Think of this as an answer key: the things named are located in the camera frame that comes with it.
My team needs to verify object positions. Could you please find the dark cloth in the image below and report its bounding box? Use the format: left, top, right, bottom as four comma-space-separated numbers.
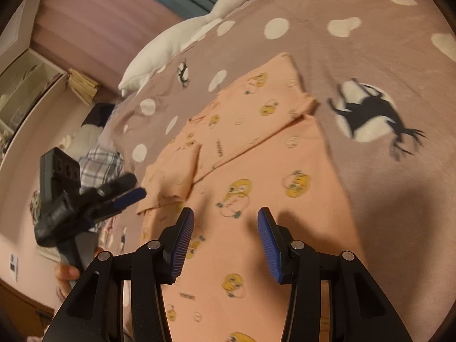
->
81, 103, 117, 129

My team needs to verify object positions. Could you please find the white cloth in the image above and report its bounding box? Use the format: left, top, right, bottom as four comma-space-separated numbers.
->
69, 125, 105, 158

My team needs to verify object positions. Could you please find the purple dotted bed sheet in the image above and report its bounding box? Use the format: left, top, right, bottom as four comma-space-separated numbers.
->
103, 0, 456, 342

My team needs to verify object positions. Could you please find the white shelf unit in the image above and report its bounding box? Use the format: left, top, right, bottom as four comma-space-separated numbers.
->
0, 48, 68, 157

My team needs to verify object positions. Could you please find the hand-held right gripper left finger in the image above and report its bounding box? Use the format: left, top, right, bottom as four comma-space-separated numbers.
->
42, 207, 196, 342

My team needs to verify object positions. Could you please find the plaid cloth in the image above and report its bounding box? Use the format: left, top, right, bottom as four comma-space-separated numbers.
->
78, 146, 125, 200

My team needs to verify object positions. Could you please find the person's left hand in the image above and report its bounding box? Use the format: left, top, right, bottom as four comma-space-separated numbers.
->
54, 264, 81, 283

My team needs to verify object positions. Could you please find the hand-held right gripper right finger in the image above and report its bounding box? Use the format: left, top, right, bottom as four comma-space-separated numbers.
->
257, 207, 414, 342

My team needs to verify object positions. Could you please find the tan straw bundle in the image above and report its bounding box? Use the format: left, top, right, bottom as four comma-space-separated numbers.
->
66, 68, 101, 106

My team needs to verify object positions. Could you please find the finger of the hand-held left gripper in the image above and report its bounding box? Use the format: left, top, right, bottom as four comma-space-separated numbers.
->
97, 174, 138, 200
93, 187, 147, 222

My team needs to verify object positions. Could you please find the pink curtain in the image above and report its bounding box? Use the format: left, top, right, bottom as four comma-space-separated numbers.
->
31, 0, 186, 97

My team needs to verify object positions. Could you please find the white goose plush toy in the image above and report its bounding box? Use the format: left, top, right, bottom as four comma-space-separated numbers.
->
118, 0, 262, 97

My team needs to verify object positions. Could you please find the peach duck print garment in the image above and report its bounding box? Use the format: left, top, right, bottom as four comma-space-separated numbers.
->
136, 53, 361, 342

